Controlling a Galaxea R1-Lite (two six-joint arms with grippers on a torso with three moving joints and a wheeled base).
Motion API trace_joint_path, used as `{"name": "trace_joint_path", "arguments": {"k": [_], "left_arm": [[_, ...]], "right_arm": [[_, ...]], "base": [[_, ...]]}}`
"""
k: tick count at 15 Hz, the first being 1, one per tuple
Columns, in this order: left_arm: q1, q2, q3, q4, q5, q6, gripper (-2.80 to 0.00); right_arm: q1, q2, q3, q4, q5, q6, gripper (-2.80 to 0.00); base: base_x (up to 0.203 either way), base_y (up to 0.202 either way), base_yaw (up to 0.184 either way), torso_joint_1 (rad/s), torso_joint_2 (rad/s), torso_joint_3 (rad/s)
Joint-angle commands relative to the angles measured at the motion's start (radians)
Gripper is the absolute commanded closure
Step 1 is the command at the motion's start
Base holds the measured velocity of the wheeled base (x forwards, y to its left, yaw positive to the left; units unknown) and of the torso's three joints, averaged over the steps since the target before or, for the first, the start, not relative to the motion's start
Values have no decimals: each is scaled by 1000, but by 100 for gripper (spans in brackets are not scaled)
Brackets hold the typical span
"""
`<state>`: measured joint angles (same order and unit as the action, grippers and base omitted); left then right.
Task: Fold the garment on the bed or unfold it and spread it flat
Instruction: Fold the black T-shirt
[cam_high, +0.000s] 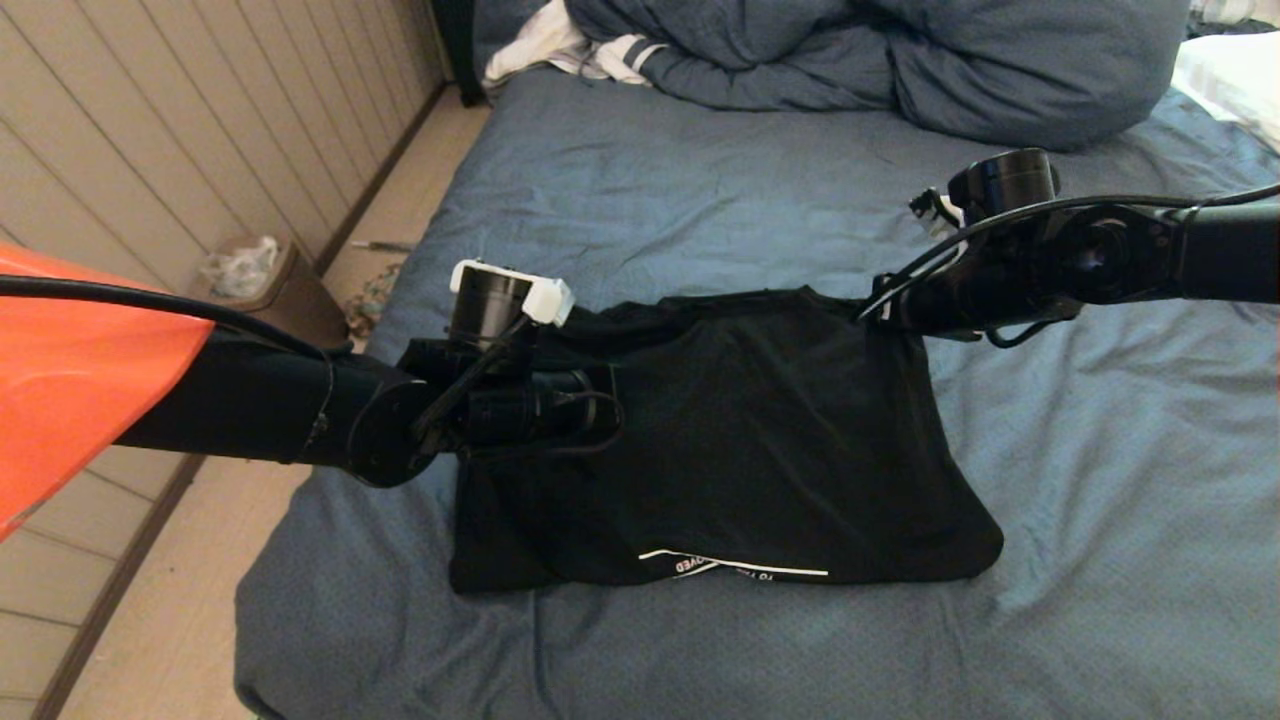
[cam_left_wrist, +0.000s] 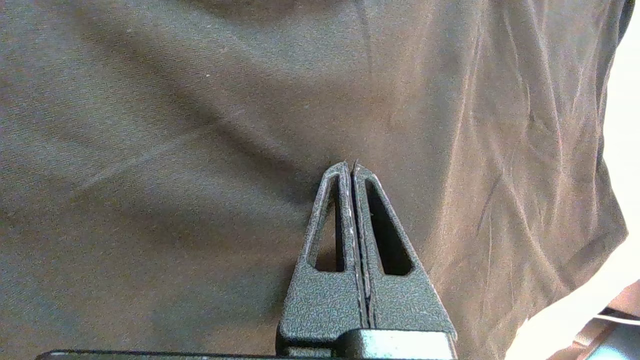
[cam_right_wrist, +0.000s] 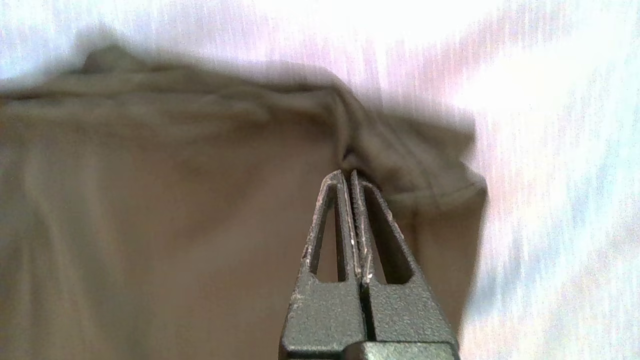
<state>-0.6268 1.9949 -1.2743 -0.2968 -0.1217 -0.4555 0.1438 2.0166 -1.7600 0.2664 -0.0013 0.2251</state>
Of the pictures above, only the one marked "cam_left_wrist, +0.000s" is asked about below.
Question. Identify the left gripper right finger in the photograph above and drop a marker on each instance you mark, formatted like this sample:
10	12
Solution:
405	305

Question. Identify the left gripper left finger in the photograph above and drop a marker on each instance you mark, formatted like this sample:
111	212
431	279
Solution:
322	305

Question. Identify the black printed t-shirt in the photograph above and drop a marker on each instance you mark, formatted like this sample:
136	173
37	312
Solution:
200	150

